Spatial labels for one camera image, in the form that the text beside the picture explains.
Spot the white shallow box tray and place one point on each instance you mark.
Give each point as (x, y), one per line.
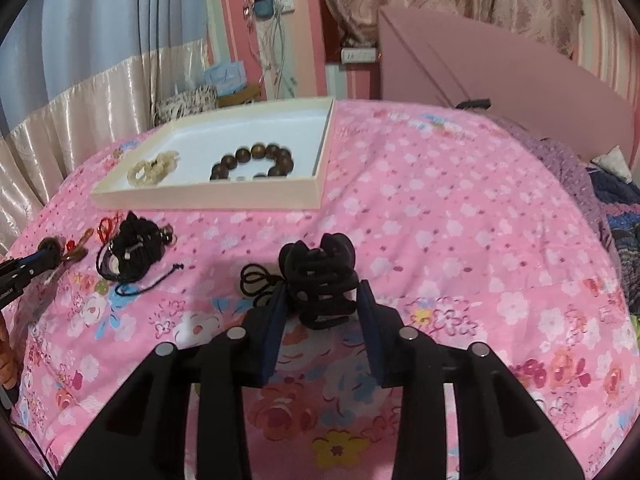
(200, 135)

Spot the black clip on headboard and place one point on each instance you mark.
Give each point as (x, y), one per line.
(472, 104)

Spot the cardboard box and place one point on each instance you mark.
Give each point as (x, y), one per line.
(245, 97)

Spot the patterned gift bag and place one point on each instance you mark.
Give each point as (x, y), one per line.
(185, 105)

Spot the dark blue patterned quilt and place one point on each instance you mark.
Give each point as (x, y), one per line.
(622, 220)

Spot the pink headboard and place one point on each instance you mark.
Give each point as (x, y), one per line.
(500, 70)

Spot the red flower charm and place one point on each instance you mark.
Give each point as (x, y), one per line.
(82, 250)

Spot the cream hair claw clip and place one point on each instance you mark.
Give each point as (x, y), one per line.
(140, 172)

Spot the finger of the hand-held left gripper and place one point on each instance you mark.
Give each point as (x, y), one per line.
(31, 263)

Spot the blue paper bag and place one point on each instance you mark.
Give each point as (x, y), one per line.
(225, 77)

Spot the person's left hand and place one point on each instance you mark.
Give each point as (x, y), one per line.
(6, 355)

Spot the purple blanket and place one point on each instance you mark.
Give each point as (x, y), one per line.
(550, 170)

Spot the white pillow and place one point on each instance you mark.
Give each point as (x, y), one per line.
(612, 162)

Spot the black scrunchie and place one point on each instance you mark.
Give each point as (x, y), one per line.
(137, 230)

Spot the white power strip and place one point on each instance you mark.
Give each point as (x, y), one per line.
(359, 55)

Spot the white wall socket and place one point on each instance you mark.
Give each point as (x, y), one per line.
(285, 2)

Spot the blue sheer curtain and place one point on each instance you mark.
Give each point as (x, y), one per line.
(100, 15)

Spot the pink floral bedspread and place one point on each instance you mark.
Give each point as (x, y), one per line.
(450, 240)

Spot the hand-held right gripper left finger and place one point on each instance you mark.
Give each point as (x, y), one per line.
(277, 330)

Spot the black hair claw clip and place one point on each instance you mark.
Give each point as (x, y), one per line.
(320, 270)

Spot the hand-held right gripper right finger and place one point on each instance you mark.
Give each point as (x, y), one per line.
(371, 330)

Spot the cream satin curtain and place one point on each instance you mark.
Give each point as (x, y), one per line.
(65, 125)

